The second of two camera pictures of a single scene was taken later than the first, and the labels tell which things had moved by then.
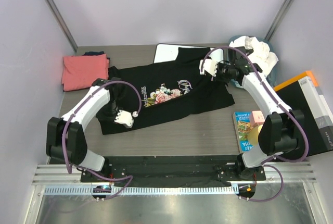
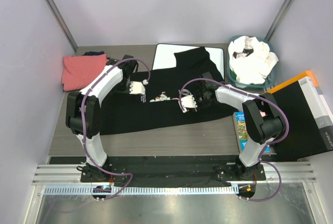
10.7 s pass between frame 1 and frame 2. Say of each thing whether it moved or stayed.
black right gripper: moved
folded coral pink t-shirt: stayed
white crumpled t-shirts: stayed
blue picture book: stayed
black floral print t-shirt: moved
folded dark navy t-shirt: stayed
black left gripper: moved
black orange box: stayed
